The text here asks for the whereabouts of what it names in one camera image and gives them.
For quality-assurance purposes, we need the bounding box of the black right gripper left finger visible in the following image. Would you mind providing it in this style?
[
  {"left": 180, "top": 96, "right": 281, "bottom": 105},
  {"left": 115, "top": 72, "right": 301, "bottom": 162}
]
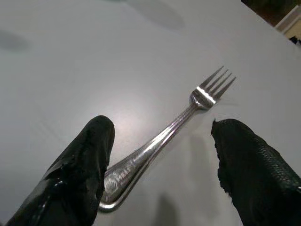
[{"left": 4, "top": 115, "right": 115, "bottom": 226}]

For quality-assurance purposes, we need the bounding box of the silver metal fork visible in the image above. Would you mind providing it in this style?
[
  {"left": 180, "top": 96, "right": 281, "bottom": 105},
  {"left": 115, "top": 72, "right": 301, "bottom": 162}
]
[{"left": 98, "top": 65, "right": 237, "bottom": 214}]

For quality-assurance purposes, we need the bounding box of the light wooden furniture frame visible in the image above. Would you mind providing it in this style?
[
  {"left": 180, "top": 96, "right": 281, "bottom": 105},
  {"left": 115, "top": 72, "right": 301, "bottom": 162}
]
[{"left": 274, "top": 4, "right": 301, "bottom": 40}]

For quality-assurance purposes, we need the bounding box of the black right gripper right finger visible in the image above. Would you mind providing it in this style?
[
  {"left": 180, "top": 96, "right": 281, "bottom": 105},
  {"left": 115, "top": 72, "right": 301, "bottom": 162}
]
[{"left": 211, "top": 118, "right": 301, "bottom": 226}]

